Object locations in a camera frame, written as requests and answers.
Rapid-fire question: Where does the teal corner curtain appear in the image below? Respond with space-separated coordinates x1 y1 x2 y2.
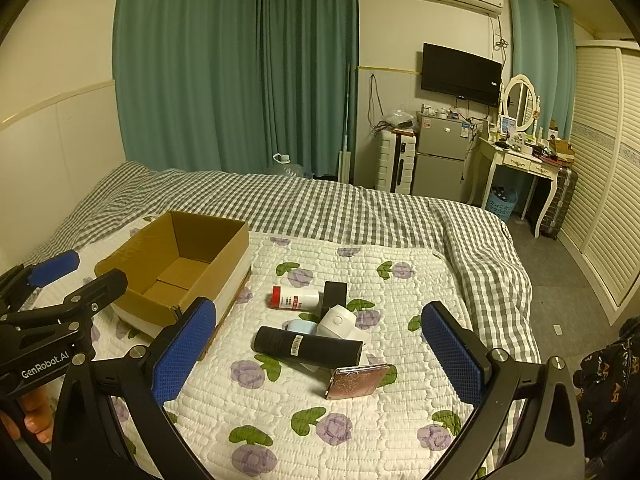
509 0 576 139

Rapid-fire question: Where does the white floral quilt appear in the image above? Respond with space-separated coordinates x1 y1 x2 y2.
29 216 501 480

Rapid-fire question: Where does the clear water jug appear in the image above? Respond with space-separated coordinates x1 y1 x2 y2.
266 153 305 178

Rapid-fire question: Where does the dark suitcase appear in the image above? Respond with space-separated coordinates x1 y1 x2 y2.
540 167 578 238

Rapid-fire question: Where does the black rectangular box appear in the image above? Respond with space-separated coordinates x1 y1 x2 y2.
321 281 347 316

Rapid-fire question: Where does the blue laundry basket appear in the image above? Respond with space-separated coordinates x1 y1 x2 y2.
486 186 518 222

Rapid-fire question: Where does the white louvered wardrobe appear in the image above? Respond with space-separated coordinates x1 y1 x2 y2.
560 40 639 326

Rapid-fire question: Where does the open cardboard box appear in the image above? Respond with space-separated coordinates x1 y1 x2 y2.
94 211 252 338

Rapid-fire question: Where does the pink glitter phone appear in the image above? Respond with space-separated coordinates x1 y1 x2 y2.
324 363 390 400

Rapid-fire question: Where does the white bottle red cap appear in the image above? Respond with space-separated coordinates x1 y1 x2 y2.
269 285 320 311

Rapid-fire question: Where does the green window curtain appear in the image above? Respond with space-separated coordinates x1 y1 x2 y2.
112 0 359 176

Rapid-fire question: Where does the black wall television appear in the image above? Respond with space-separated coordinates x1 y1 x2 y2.
421 44 502 107

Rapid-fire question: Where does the grey checkered bedsheet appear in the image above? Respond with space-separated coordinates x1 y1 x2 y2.
25 162 540 362

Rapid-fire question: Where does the grey small refrigerator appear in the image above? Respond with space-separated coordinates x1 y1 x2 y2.
411 116 473 202

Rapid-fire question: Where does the black remote control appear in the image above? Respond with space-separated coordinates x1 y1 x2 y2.
253 326 363 368

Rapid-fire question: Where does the white dressing table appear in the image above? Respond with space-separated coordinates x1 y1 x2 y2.
466 138 560 238

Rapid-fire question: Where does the white handheld device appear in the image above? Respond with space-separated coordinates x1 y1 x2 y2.
316 304 357 339

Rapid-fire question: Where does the oval white vanity mirror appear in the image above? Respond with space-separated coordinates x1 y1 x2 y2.
499 74 540 132

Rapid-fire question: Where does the light blue earbuds case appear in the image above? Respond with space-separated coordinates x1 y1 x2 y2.
285 318 318 335

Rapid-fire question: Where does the person's left hand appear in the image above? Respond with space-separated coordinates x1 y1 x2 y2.
18 386 54 444

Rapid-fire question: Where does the white suitcase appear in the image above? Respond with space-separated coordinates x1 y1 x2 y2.
375 130 416 195

